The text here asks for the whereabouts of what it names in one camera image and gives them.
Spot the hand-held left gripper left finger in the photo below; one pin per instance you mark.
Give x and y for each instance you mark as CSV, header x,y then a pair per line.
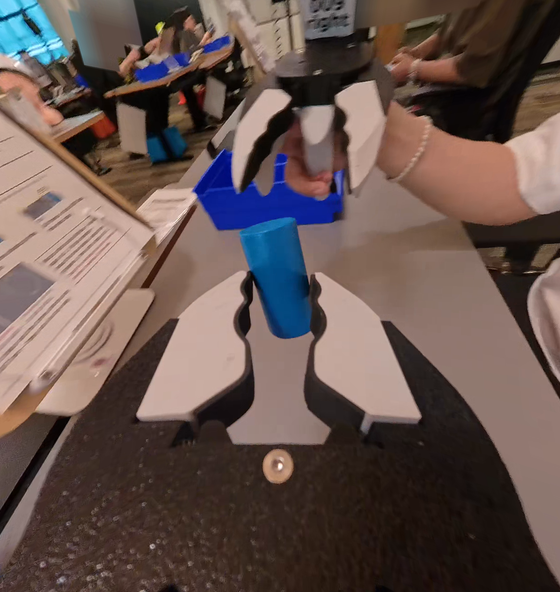
x,y
196,360

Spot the printed instruction sheet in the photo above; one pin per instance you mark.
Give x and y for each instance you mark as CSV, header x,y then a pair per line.
x,y
76,240

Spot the large window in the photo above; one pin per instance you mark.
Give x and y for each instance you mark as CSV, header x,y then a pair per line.
x,y
25,27

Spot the person's right hand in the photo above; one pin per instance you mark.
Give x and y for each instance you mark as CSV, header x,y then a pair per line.
x,y
293,162

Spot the blue cylinder block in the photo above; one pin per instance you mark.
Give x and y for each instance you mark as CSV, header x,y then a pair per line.
x,y
275,277

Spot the person's right forearm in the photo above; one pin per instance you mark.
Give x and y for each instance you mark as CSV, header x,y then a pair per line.
x,y
469,175

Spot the blue plastic bin with tag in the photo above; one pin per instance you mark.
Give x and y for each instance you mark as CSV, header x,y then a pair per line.
x,y
224,208

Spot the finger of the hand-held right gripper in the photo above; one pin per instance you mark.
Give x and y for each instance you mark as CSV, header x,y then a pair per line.
x,y
256,125
363,125

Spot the mannequin head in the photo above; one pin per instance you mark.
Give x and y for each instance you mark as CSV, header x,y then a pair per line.
x,y
25,85

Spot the laminated paper sheet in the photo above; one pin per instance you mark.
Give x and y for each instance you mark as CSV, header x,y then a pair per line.
x,y
166,210

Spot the instruction sheet on stand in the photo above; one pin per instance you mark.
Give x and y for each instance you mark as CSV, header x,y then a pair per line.
x,y
122,319

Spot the white hard hat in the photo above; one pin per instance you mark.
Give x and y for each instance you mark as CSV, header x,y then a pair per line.
x,y
9,64

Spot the wooden office desk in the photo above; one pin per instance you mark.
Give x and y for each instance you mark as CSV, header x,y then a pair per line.
x,y
136,88

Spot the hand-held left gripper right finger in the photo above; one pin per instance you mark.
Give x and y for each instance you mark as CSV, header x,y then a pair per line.
x,y
363,365

